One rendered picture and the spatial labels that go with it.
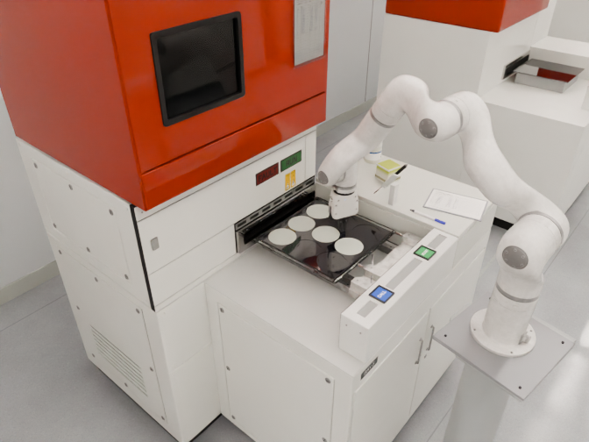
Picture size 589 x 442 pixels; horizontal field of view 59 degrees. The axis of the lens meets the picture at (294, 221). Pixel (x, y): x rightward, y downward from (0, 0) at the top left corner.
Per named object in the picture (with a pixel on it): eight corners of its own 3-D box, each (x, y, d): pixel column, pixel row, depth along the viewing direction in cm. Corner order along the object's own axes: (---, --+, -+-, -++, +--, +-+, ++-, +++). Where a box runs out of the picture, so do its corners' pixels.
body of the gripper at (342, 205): (336, 195, 176) (334, 222, 182) (362, 188, 179) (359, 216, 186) (326, 184, 181) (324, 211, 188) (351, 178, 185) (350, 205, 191)
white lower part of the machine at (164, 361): (90, 369, 250) (44, 231, 204) (216, 283, 302) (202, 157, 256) (186, 459, 213) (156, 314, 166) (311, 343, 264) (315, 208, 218)
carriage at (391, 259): (348, 295, 169) (348, 288, 167) (405, 244, 192) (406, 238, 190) (368, 307, 165) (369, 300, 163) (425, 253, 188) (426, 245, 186)
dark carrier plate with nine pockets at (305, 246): (257, 238, 187) (257, 237, 187) (316, 200, 209) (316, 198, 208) (334, 279, 169) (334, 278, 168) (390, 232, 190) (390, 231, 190)
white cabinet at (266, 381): (221, 425, 226) (202, 282, 179) (350, 306, 286) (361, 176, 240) (341, 525, 191) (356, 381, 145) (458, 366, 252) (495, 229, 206)
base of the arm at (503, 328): (546, 333, 158) (565, 288, 147) (516, 368, 147) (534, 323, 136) (489, 301, 169) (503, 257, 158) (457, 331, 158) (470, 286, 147)
